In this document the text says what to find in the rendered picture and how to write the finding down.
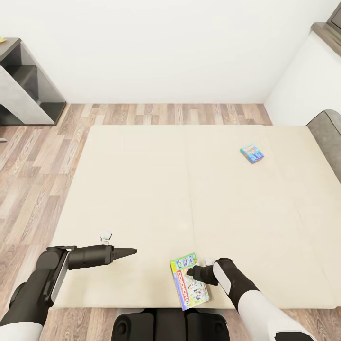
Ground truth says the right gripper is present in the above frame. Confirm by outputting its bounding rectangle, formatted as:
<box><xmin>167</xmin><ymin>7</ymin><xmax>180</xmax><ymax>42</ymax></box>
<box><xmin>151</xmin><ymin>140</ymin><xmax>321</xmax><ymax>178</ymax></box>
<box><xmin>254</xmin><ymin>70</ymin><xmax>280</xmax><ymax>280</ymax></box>
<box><xmin>186</xmin><ymin>266</ymin><xmax>218</xmax><ymax>286</ymax></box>

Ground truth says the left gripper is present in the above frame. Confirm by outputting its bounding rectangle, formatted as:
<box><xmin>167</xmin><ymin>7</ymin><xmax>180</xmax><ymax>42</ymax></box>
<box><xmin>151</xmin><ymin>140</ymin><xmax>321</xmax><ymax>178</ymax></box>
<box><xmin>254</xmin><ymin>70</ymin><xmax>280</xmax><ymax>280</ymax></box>
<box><xmin>83</xmin><ymin>245</ymin><xmax>138</xmax><ymax>268</ymax></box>

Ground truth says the board game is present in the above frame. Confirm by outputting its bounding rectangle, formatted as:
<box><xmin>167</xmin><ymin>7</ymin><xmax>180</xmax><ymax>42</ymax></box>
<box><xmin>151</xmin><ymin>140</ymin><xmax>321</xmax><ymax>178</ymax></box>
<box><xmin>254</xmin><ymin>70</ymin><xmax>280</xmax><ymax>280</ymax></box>
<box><xmin>240</xmin><ymin>143</ymin><xmax>265</xmax><ymax>163</ymax></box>
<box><xmin>170</xmin><ymin>253</ymin><xmax>210</xmax><ymax>311</ymax></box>

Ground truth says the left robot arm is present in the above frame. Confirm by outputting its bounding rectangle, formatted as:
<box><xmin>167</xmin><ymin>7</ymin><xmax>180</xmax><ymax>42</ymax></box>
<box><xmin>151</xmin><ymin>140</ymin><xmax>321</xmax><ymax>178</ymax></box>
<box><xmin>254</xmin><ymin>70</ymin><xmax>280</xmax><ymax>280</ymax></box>
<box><xmin>0</xmin><ymin>229</ymin><xmax>138</xmax><ymax>341</ymax></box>

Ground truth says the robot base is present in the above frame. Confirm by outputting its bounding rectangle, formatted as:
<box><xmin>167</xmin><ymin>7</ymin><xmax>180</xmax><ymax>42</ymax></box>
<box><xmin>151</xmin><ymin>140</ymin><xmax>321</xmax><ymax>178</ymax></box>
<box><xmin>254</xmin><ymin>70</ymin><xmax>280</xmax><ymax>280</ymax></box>
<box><xmin>111</xmin><ymin>307</ymin><xmax>230</xmax><ymax>341</ymax></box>

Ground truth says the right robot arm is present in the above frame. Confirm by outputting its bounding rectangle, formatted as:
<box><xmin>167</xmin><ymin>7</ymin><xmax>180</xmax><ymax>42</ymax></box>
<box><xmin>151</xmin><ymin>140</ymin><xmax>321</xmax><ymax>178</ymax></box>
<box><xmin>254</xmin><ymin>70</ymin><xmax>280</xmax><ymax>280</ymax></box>
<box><xmin>186</xmin><ymin>256</ymin><xmax>317</xmax><ymax>341</ymax></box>

